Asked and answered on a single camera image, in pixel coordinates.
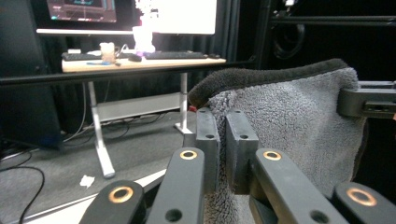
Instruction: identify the translucent plastic cup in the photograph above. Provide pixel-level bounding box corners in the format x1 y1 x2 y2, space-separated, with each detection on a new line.
99 41 117 63

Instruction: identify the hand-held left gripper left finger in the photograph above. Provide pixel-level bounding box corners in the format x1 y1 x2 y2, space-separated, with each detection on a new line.
195 107 221 195

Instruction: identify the grey microfibre towel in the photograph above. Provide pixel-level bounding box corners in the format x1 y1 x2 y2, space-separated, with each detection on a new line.
187 58 369 224

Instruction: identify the black metal crossbar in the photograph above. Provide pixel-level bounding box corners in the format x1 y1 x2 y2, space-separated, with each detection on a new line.
269 15 396 28

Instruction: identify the white paper scrap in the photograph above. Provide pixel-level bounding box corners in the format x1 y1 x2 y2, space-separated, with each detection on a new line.
78 175 96 189

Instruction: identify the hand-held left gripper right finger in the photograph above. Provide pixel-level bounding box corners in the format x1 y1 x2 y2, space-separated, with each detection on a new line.
225 108 261 196

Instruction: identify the black floor cable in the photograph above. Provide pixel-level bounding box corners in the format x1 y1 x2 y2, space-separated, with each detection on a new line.
0 165 46 224

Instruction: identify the white under-desk panel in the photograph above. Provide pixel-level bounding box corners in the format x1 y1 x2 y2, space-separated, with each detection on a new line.
95 91 183 123

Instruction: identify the white monitor shelf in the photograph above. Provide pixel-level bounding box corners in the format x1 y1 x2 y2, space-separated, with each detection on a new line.
35 28 135 36

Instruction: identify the dark-screen computer monitor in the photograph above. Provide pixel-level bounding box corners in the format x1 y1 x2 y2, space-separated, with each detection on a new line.
46 0 118 23

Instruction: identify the wooden desk with white legs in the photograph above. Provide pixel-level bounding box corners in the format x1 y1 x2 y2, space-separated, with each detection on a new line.
61 57 227 180

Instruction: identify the white bottle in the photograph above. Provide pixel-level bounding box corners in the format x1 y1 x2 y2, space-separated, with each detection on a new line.
132 25 156 55

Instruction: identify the black horizontal metal rail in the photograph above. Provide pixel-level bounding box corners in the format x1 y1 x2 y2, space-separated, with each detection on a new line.
0 60 260 87

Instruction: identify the coiled black cable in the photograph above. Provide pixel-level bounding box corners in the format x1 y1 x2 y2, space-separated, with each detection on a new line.
273 22 306 61

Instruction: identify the dark upright panel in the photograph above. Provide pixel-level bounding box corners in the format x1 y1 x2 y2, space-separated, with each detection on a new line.
0 0 63 149

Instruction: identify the short black keyboard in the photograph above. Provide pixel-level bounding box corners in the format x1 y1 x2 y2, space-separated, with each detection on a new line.
61 51 103 62

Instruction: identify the black metal stand post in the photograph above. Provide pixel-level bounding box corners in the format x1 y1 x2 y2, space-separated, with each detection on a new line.
254 0 273 70

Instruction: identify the long black keyboard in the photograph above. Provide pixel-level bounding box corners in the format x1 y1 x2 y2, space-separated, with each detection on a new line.
144 49 209 61

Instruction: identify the bright white-screen computer monitor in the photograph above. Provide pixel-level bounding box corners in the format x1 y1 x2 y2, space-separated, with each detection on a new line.
134 0 218 35

